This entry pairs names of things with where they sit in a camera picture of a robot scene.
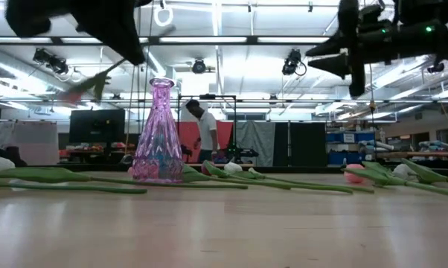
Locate person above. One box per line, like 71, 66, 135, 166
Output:
185, 98, 220, 164

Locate blue storage bins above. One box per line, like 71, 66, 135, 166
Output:
326, 130, 376, 165

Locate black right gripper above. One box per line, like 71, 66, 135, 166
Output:
305, 0, 396, 98

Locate black ceiling camera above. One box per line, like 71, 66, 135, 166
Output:
32, 47, 69, 75
191, 58, 207, 74
426, 61, 447, 74
281, 48, 307, 77

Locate pink glass vase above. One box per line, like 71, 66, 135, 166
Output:
131, 77, 185, 184

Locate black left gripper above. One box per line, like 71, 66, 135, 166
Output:
4, 0, 153, 66

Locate black partition panel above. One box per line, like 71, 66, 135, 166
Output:
274, 121, 328, 168

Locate tulip with green leaves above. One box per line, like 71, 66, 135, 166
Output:
361, 160, 396, 179

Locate white tulip flower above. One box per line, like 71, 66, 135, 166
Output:
0, 156, 249, 190
391, 158, 448, 186
223, 162, 374, 194

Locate grey curtain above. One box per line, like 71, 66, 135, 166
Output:
235, 121, 276, 168

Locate white hanging ring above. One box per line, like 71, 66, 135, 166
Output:
153, 0, 174, 28

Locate black overhead beam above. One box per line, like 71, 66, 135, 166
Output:
0, 36, 331, 46

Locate red backdrop panel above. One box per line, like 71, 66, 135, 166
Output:
178, 121, 234, 164

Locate black monitor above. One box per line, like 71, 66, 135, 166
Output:
68, 109, 126, 144

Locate white board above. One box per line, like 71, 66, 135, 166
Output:
0, 119, 60, 167

